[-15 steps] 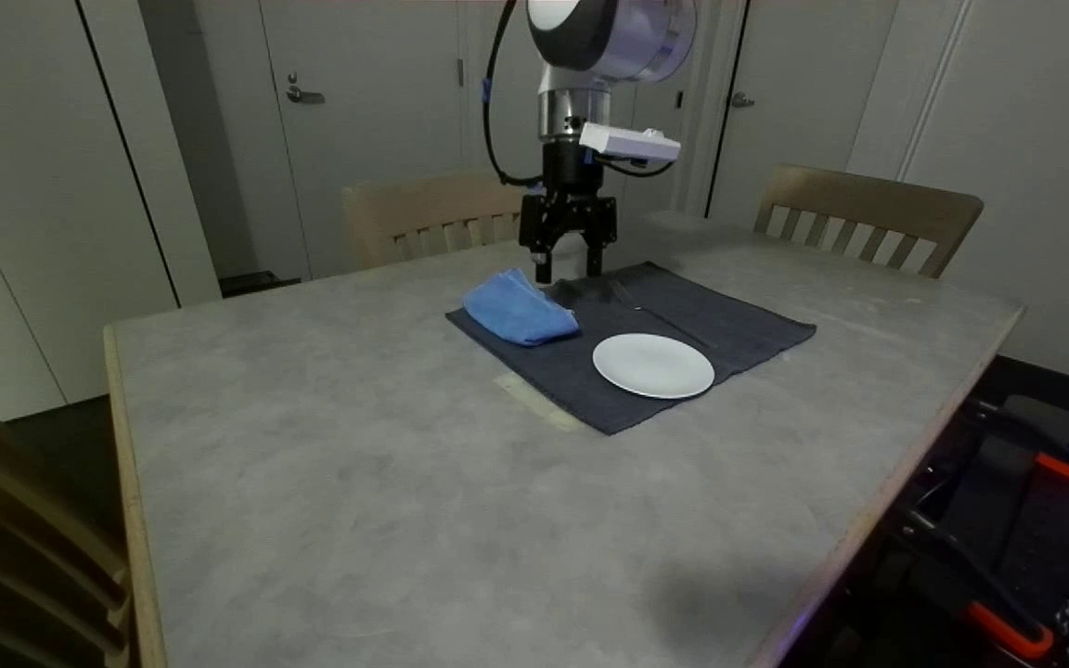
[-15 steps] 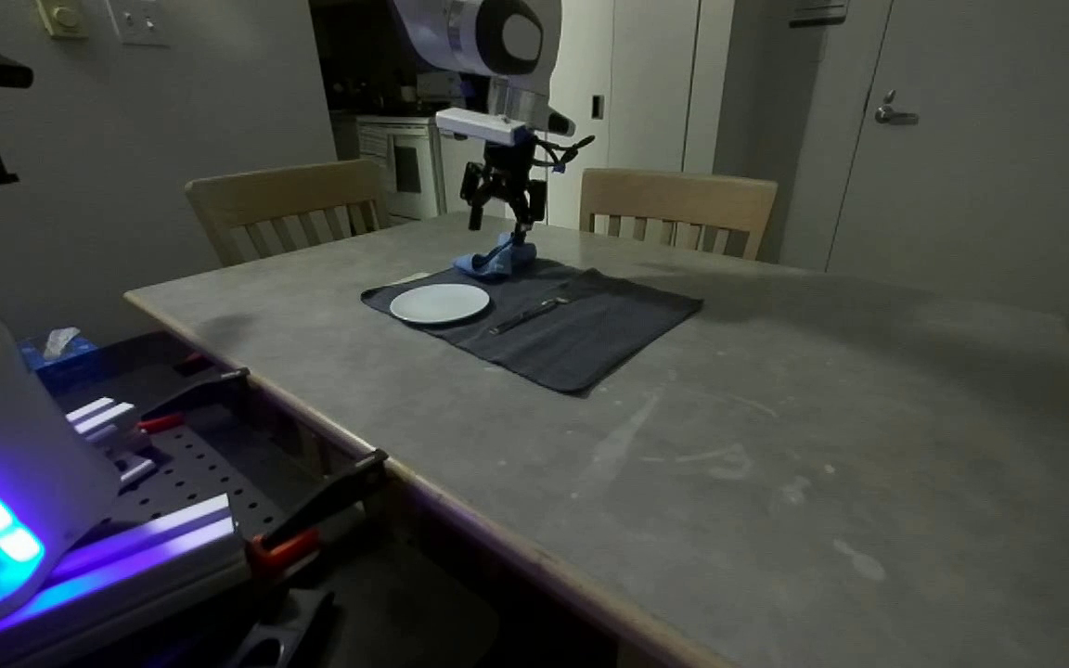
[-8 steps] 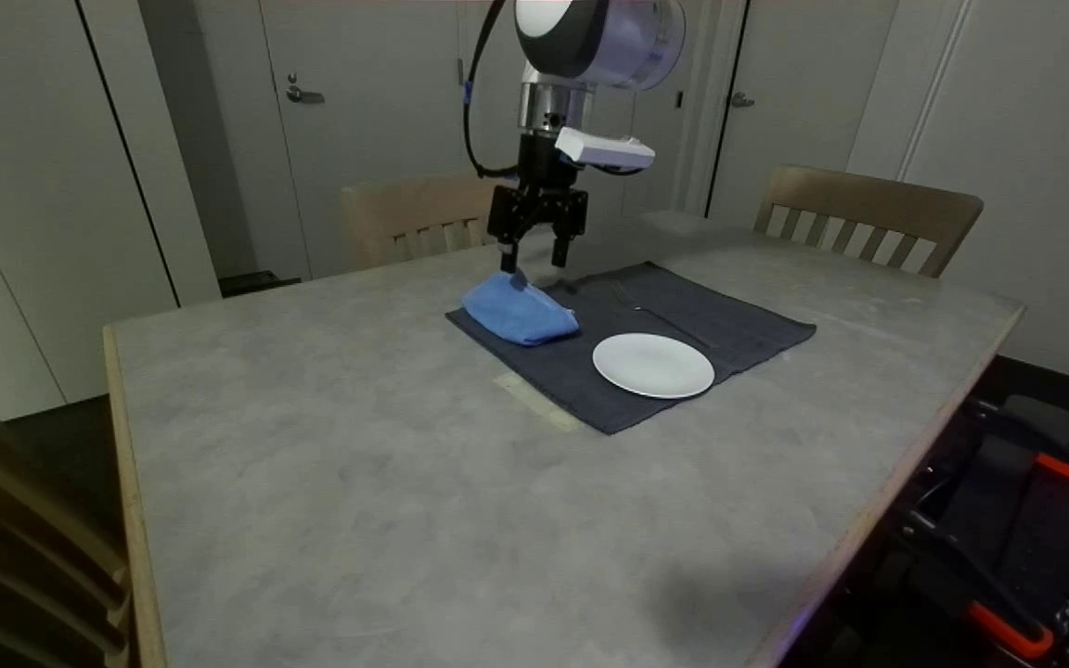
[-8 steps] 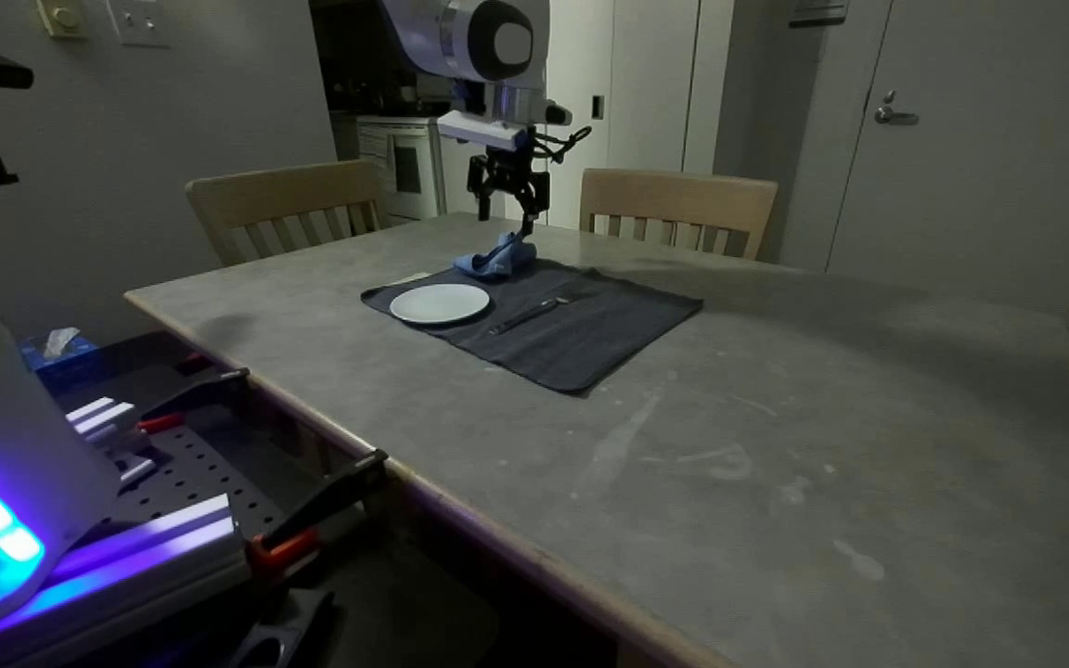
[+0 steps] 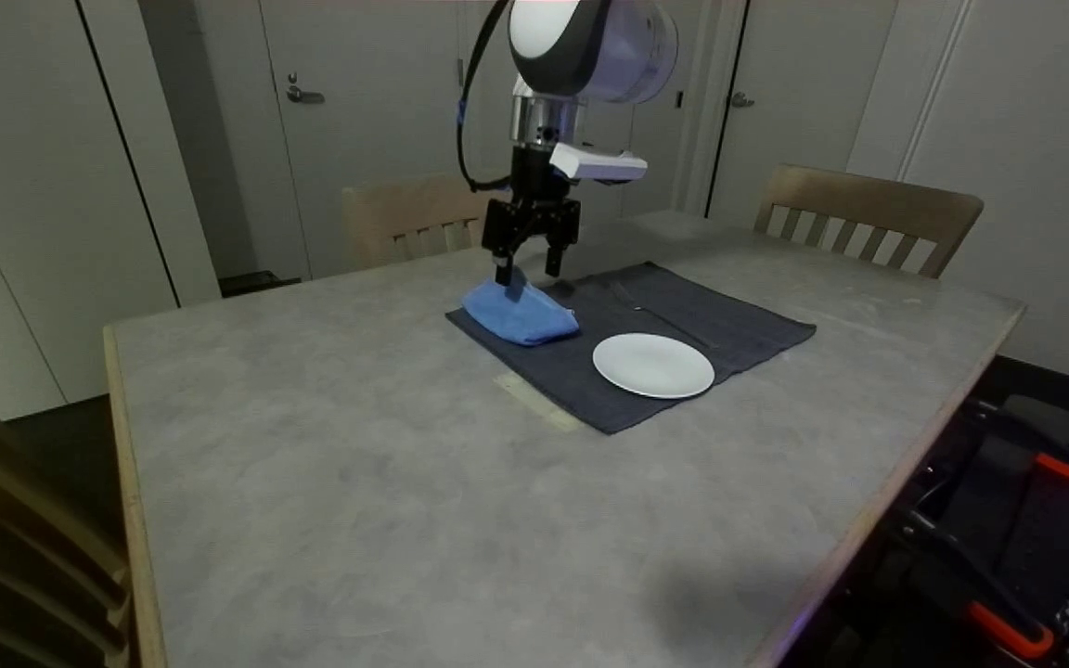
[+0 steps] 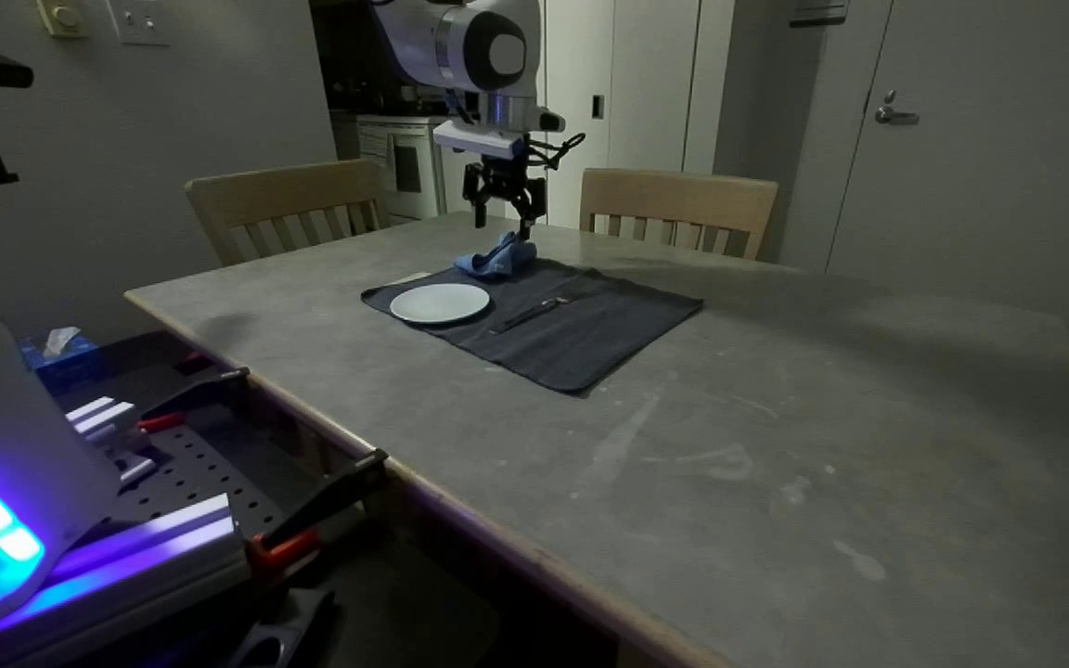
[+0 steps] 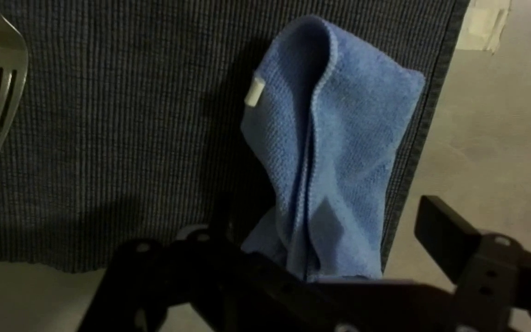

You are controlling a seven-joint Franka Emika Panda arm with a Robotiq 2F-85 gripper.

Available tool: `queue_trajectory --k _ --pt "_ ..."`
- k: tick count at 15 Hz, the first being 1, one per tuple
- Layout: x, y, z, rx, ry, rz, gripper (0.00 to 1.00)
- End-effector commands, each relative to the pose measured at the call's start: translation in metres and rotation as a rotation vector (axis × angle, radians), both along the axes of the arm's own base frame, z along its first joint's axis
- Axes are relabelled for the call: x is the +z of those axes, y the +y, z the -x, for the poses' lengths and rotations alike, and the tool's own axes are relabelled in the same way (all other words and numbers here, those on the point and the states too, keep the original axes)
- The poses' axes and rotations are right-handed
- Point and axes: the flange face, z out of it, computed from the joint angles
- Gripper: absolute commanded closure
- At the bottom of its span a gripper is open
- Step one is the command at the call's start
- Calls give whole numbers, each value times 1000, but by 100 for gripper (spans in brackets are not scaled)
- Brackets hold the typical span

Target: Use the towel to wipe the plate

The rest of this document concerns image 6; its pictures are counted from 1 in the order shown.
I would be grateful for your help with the blue cloth towel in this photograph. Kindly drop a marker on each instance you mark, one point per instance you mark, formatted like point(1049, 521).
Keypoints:
point(500, 257)

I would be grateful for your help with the white round plate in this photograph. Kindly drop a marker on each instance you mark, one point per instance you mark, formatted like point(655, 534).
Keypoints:
point(441, 304)

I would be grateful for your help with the white wall switch plate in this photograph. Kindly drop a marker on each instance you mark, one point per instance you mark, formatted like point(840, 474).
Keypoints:
point(138, 20)

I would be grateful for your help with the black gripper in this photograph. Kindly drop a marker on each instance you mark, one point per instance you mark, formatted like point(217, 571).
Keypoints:
point(503, 183)

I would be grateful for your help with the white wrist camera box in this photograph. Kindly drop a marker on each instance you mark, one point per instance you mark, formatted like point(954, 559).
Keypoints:
point(475, 134)

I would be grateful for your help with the black perforated mounting board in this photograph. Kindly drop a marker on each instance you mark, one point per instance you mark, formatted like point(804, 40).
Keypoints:
point(207, 476)

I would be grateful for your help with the small wall light switch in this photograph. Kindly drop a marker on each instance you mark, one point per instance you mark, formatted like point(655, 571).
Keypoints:
point(600, 107)

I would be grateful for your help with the light wooden slat-back chair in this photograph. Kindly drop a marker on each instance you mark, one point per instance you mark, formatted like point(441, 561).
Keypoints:
point(683, 200)
point(276, 190)

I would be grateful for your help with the silver metal fork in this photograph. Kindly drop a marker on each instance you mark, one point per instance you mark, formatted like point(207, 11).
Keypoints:
point(537, 315)

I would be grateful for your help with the white robot base blue light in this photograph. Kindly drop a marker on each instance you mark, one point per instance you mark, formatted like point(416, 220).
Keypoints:
point(1, 431)

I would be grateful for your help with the blue tissue box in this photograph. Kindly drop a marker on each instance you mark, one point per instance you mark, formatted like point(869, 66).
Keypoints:
point(56, 350)

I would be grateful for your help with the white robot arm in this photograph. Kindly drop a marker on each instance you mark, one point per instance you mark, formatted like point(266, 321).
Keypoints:
point(462, 43)

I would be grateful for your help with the grey door closer box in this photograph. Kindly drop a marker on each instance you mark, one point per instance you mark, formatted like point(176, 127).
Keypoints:
point(817, 13)

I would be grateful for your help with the white kitchen cabinet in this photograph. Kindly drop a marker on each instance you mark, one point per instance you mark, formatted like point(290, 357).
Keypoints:
point(406, 168)

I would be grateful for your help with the dark fabric placemat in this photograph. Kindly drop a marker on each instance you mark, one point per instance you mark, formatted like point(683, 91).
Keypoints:
point(585, 341)

